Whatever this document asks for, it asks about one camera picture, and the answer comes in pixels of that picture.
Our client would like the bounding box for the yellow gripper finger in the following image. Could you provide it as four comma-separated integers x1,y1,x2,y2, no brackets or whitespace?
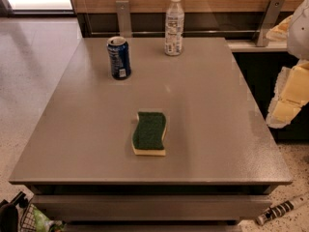
266,61,309,129
266,15,292,42

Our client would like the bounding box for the clear plastic water bottle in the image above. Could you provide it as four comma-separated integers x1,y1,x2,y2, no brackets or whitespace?
165,0,184,56

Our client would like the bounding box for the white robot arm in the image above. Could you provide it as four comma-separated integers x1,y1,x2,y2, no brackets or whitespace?
266,0,309,129

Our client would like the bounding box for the black white striped tube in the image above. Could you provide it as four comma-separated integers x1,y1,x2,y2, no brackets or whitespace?
256,194,308,226

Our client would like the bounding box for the green yellow sponge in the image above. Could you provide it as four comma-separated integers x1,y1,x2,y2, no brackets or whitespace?
131,111,167,157

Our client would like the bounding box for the blue soda can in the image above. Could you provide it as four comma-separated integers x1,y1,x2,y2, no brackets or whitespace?
107,36,131,79

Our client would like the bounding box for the grey table drawer front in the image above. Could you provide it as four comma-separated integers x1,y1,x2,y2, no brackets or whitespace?
33,195,270,221

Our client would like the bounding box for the black object bottom left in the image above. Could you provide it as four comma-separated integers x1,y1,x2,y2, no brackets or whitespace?
0,191,29,232

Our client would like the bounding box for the right metal bracket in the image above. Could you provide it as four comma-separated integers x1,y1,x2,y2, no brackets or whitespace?
255,0,285,47

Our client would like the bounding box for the metal bracket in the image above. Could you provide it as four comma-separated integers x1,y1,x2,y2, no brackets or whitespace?
255,0,285,47
116,0,132,38

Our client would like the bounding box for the left metal bracket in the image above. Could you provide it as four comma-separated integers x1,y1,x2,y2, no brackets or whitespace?
116,0,132,38

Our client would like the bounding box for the wire basket with green bag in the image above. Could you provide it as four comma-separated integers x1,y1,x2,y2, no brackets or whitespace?
19,204,65,232

